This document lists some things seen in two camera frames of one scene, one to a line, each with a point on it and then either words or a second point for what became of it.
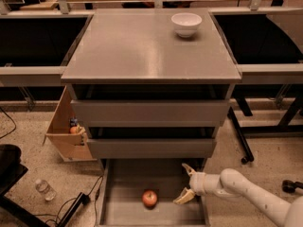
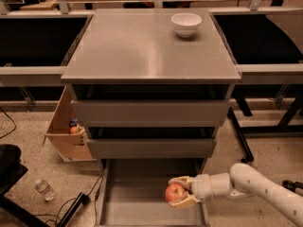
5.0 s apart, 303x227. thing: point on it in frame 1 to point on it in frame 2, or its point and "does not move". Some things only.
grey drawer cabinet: [151, 83] does not move
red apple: [150, 199] to [173, 192]
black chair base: [12, 215] does not move
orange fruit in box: [73, 130] does not move
